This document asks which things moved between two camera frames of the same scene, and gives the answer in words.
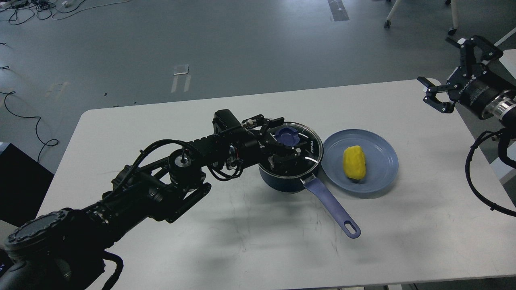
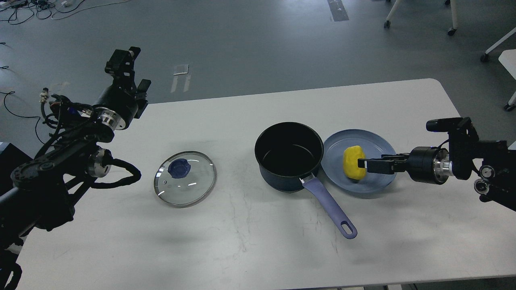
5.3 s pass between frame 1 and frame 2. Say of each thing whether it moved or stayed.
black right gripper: moved
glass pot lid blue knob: moved
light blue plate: stayed
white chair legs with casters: stayed
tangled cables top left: stayed
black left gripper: moved
